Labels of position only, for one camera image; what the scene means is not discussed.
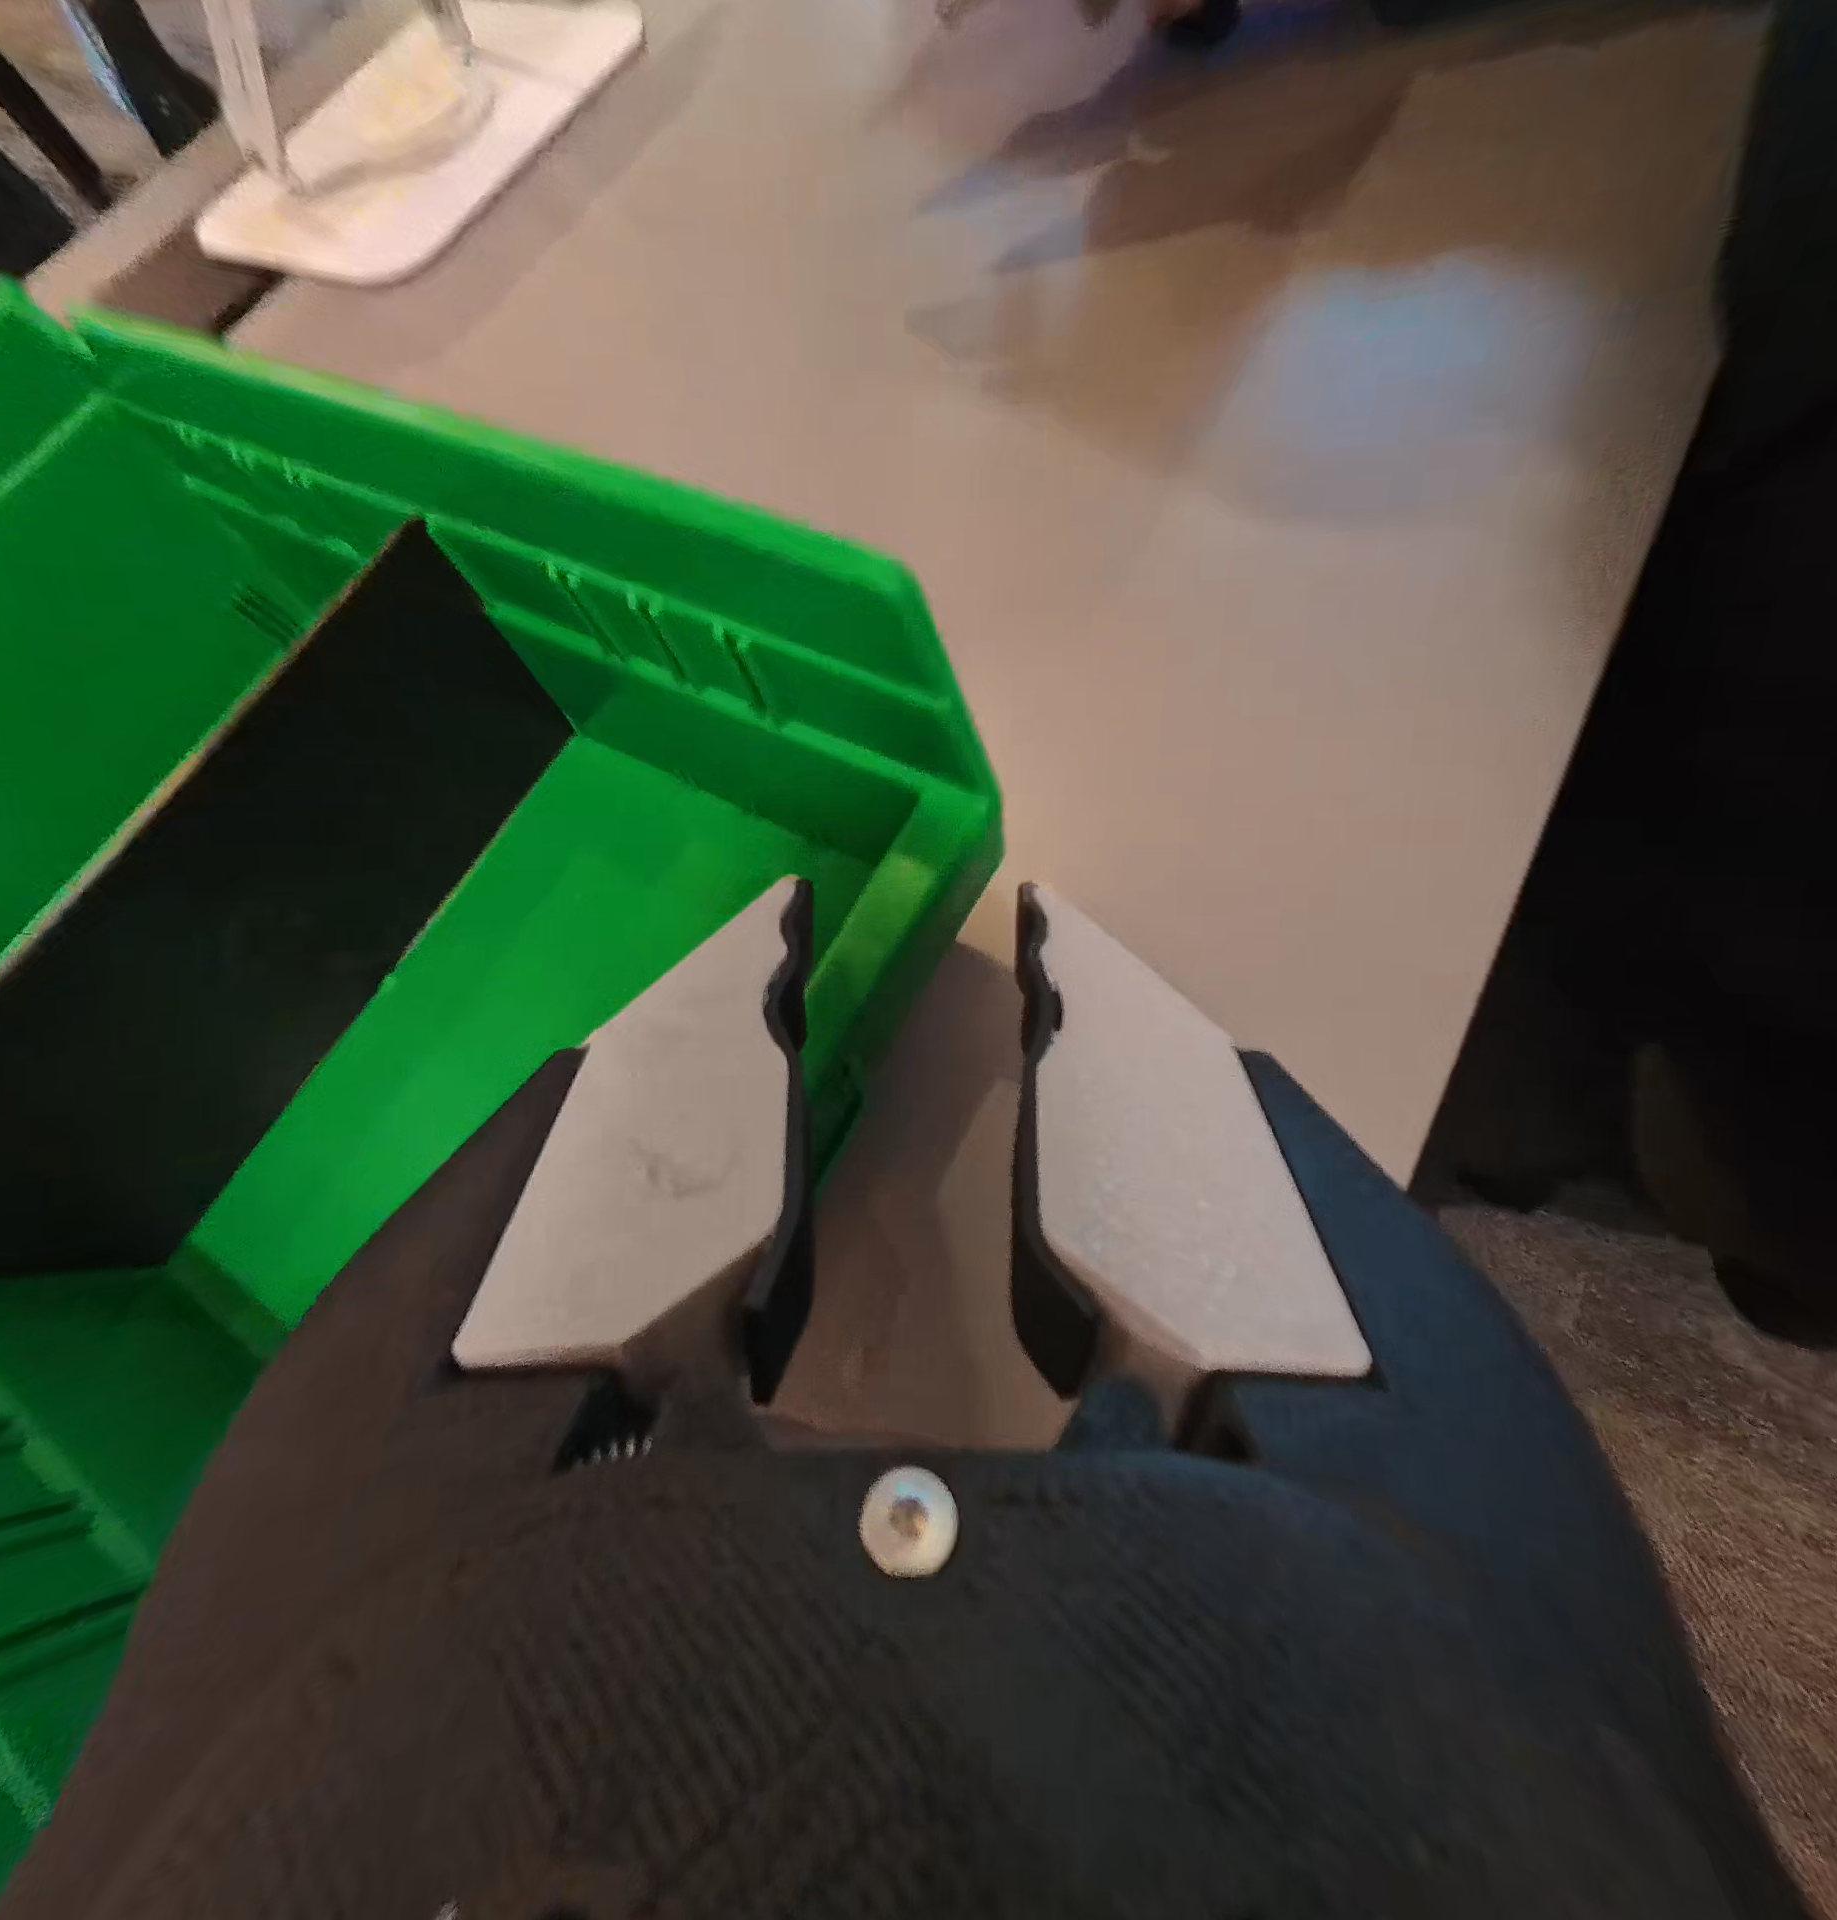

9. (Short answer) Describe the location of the person's dark clothing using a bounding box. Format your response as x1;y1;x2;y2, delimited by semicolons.
1412;0;1837;1352

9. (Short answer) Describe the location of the green plastic bin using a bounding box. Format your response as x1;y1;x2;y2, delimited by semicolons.
0;275;1005;1839

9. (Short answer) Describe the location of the black bin divider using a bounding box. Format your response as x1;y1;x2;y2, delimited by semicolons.
0;520;579;1280

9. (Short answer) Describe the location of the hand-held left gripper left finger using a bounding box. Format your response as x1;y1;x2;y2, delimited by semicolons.
450;876;819;1411

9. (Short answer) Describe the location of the grey desk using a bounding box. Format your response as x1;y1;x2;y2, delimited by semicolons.
26;0;1775;1442

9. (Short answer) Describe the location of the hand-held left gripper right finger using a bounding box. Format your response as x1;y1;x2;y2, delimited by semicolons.
1011;879;1376;1400

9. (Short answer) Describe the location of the white document stand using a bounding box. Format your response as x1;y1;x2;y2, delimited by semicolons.
195;0;648;288

